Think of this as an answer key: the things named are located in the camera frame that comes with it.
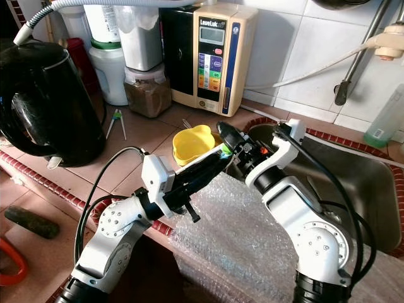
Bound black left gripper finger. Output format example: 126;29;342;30
177;153;228;184
178;160;228;199

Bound yellow plastic bowl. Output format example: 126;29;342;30
174;124;218;166

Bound frosted white container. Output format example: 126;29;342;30
117;5;163;72

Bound small green tipped tongs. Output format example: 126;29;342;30
106;109;129;141

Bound beige black water ionizer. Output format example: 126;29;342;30
160;3;258;119

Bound grey corrugated hose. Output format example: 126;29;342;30
15;0;199;46

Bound thin white hose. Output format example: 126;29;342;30
243;41;379;92

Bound clear bubble wrap sheet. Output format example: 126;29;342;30
167;174;310;303

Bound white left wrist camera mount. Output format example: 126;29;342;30
141;153;177;218

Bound dark hanging tray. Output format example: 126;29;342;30
316;0;373;10

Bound clear bottle with blue cap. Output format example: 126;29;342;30
363;82;404;149

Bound large steel sink basin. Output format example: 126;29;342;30
243;123;404;253

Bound jar of brown powder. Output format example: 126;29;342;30
123;65;172;119

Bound dark cylindrical pestle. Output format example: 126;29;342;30
3;206;61;241

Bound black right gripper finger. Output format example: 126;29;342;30
217;121;250;154

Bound metal wall pipe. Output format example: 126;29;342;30
333;0;395;107

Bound white jug with green lid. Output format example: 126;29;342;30
88;41;128;107

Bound white labelled bottle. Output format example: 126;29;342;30
85;3;124;45

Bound dark red container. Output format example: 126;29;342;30
66;38;98;86

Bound beige water diverter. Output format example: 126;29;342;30
369;24;404;62

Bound black electric kettle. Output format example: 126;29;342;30
0;39;107;168

